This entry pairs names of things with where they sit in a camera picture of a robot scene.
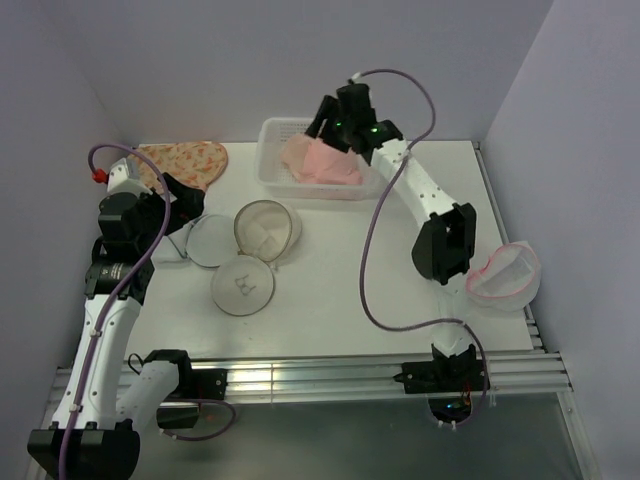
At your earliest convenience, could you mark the pink bra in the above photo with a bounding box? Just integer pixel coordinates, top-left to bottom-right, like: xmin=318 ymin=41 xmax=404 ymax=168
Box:
xmin=298 ymin=139 xmax=362 ymax=186

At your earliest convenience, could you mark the tan-trimmed white laundry bag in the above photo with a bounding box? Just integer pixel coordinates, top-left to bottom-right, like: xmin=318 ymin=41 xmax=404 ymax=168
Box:
xmin=211 ymin=200 xmax=302 ymax=317

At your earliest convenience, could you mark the beige bra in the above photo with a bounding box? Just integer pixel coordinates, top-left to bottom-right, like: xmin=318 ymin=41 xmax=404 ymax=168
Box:
xmin=280 ymin=133 xmax=313 ymax=181

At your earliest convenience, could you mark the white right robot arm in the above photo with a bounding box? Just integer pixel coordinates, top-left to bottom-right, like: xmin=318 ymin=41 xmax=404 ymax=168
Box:
xmin=306 ymin=82 xmax=490 ymax=394

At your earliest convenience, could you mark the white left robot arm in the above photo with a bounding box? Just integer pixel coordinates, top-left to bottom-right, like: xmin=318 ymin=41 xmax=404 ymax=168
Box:
xmin=27 ymin=173 xmax=205 ymax=479

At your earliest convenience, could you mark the grey-trimmed white laundry bag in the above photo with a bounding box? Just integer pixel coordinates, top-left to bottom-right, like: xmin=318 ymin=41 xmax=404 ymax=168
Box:
xmin=151 ymin=214 xmax=238 ymax=269

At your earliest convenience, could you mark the floral orange laundry bag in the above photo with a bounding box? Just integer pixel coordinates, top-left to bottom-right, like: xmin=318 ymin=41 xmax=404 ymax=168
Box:
xmin=137 ymin=141 xmax=229 ymax=191

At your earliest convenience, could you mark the white plastic laundry basket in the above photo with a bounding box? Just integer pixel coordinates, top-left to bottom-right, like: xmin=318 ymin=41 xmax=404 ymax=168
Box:
xmin=255 ymin=117 xmax=385 ymax=201

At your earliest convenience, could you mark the pink-trimmed white laundry bag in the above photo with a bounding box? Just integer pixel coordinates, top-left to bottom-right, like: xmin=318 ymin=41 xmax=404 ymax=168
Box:
xmin=465 ymin=241 xmax=542 ymax=312

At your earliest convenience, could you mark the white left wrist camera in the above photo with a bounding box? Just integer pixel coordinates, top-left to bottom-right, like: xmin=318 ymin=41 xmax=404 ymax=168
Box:
xmin=92 ymin=158 xmax=151 ymax=196

